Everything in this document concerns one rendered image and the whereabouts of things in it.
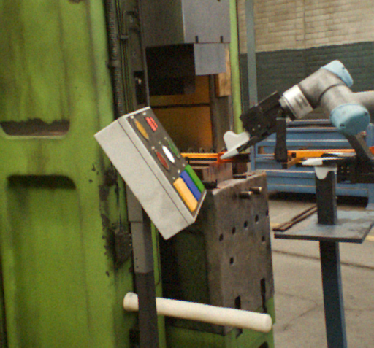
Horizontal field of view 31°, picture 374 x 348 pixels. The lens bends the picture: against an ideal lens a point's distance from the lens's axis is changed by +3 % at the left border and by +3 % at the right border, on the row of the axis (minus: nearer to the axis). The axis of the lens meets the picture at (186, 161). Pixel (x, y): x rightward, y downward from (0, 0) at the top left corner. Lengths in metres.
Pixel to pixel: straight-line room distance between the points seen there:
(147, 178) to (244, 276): 0.86
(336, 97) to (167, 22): 0.65
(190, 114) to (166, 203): 1.05
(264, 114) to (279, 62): 9.47
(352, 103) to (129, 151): 0.52
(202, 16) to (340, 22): 8.55
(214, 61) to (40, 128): 0.58
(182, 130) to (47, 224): 0.66
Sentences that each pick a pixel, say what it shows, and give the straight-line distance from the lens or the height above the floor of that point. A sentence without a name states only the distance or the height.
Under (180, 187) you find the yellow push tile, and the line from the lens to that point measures 1.47.
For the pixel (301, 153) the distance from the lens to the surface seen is 2.52.
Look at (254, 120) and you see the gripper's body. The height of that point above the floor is 1.15.
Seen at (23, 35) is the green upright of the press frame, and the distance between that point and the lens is 2.09.
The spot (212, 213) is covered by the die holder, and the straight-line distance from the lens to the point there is 2.02.
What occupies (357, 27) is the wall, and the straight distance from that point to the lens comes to 10.44.
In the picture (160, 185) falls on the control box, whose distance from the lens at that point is 1.43.
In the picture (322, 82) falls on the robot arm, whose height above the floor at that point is 1.23.
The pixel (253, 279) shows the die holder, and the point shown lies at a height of 0.57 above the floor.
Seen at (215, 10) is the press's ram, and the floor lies 1.46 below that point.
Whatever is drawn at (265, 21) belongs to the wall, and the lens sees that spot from 11.27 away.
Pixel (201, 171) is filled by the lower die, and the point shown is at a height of 0.97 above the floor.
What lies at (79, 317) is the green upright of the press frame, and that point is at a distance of 2.13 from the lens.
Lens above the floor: 1.29
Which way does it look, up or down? 8 degrees down
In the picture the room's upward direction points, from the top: 4 degrees counter-clockwise
